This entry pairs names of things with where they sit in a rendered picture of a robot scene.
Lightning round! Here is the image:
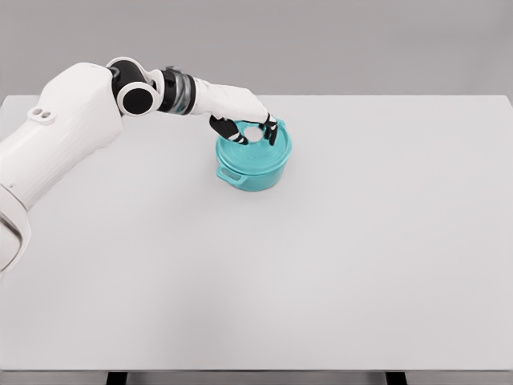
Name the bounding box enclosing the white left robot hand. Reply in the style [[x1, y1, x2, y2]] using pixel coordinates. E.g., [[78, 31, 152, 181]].
[[208, 84, 280, 146]]

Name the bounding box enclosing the teal pot lid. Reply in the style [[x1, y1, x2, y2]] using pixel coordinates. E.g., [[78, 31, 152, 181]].
[[216, 117, 290, 176]]

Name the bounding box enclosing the teal pot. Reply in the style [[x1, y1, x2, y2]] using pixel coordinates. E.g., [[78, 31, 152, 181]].
[[216, 116, 293, 193]]

